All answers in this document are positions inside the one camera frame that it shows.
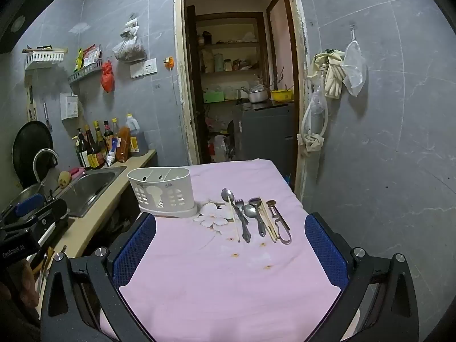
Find pink floral tablecloth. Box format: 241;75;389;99
100;158;357;342

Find clear hanging plastic bag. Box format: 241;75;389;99
111;14;147;64

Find black induction cooker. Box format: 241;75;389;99
36;215;71;250

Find steel fork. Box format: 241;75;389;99
234;199;250;236

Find person's left forearm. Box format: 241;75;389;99
0;303;41;342

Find person's left hand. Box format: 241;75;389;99
7;258;40;309

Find cream door frame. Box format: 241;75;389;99
173;0;309;200

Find white tube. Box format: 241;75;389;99
106;141;118;167

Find white wall basket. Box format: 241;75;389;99
24;48;68;71

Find grey appliance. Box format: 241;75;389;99
233;101;296;182

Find black range hood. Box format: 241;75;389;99
0;0;59;55

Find steel sink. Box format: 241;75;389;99
53;166;128;219

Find grey wall shelf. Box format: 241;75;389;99
68;59;104;85

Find steel serving spoon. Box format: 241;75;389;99
37;253;49;293

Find white plastic utensil holder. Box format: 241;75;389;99
127;167;198;219

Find wooden knife rack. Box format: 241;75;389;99
25;78;38;122

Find cream rubber gloves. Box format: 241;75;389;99
308;49;346;99

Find black wok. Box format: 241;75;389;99
12;120;54;189

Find steel bowl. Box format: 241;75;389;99
0;183;45;218

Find clear oil jug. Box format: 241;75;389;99
125;113;148;156

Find white hose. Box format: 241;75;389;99
299;64;328;139

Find metal peeler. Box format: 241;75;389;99
266;199;293;245

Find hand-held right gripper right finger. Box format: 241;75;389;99
304;212;420;342

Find orange seasoning packet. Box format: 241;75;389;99
116;126;131;162

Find red snack packet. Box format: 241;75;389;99
83;44;101;68

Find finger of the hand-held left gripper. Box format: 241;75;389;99
14;194;45;218
3;199;69;234

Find yellow cap sauce bottle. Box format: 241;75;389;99
93;120;108;164

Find steel faucet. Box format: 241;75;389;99
33;148;59;200

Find red label soy bottle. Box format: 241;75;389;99
103;120;115;150

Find white wall box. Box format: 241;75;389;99
60;93;79;121

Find dark sauce bottle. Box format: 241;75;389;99
84;125;102;169

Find white plastic jug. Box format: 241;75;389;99
213;135;229;162

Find dark pump bottle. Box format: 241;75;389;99
72;135;89;170

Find knotted cream rag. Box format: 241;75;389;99
297;133;325;157

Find wooden shelf unit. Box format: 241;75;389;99
194;12;268;104

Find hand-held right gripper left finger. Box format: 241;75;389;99
40;212;157;342

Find red plastic bag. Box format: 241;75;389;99
100;60;115;93

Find large steel spoon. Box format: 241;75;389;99
221;188;251;243

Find steel pot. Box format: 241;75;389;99
242;85;269;104

